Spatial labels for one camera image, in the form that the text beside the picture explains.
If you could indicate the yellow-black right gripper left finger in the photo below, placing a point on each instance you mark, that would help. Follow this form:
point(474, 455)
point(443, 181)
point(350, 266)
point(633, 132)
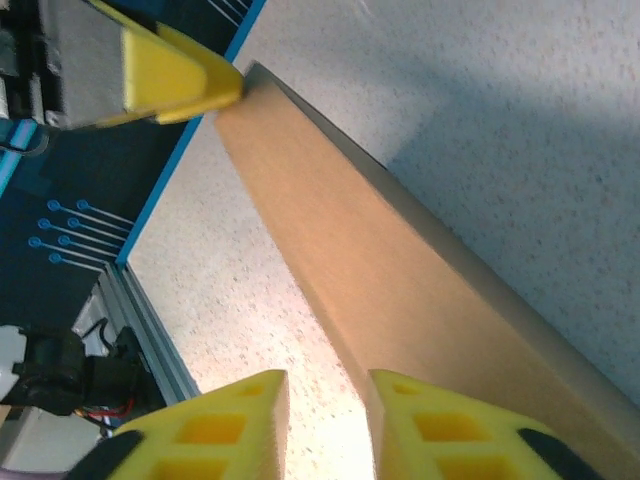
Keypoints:
point(260, 415)

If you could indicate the brown cardboard paper box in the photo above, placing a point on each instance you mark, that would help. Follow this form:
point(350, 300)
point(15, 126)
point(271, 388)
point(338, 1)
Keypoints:
point(375, 250)

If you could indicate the long aluminium frame rail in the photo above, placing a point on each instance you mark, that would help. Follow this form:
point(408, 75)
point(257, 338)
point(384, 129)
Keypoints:
point(145, 325)

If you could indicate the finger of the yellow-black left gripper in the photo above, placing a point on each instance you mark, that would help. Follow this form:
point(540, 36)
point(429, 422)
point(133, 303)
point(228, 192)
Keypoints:
point(85, 65)
point(175, 75)

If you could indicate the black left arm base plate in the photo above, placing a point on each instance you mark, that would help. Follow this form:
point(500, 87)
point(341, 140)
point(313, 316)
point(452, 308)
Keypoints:
point(117, 370)

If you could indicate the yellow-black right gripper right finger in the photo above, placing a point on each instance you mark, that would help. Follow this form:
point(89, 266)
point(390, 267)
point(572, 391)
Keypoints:
point(400, 440)

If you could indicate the blue aluminium table side rail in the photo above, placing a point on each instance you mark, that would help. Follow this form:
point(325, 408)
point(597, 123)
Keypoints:
point(162, 187)

